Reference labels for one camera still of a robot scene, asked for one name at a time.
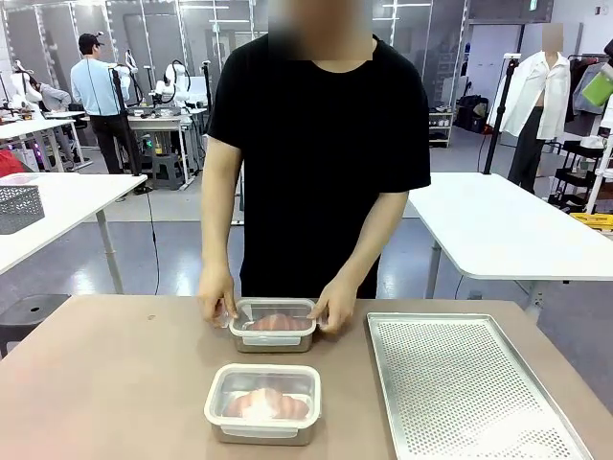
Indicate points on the golden brown croissant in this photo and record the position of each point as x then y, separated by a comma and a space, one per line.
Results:
268, 405
282, 323

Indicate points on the blurred green object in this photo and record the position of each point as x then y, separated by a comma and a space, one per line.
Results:
598, 86

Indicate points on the grey mesh basket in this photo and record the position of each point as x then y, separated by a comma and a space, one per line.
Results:
19, 208

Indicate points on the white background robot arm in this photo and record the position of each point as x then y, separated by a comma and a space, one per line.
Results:
174, 84

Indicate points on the seated person in grey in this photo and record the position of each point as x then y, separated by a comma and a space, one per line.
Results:
52, 96

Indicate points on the person's right forearm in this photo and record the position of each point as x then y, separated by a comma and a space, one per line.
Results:
218, 230

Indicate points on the person's left forearm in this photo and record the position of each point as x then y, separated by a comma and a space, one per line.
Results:
369, 249

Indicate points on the large white empty table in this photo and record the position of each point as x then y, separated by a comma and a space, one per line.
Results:
503, 225

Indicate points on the black round stool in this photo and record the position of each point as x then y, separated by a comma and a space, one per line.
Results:
33, 311

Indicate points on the rectangular stainless steel container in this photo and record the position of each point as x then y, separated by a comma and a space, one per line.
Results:
263, 433
273, 346

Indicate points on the mannequin with white shirt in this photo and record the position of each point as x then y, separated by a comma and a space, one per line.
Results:
541, 96

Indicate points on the white shoe rack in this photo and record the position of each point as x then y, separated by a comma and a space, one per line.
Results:
439, 129

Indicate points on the white table with grey basket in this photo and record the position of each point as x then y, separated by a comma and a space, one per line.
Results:
81, 201

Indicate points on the black utility cart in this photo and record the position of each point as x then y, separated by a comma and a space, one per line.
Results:
577, 165

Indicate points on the black tripod stand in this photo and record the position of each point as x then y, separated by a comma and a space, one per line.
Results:
498, 115

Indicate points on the grey step stool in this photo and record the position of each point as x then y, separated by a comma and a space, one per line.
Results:
166, 170

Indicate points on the translucent plastic clip lid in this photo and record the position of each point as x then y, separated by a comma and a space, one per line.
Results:
275, 306
263, 371

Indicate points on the person's left hand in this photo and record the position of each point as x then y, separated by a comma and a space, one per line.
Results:
337, 309

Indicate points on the person's right hand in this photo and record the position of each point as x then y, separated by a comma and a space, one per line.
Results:
218, 299

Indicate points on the man in light blue shirt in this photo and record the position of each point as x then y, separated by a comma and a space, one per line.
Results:
93, 91

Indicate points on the perforated metal baking tray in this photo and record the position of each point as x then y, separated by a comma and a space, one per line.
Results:
460, 383

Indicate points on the person in black t-shirt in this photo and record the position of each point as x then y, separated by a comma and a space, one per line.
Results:
316, 144

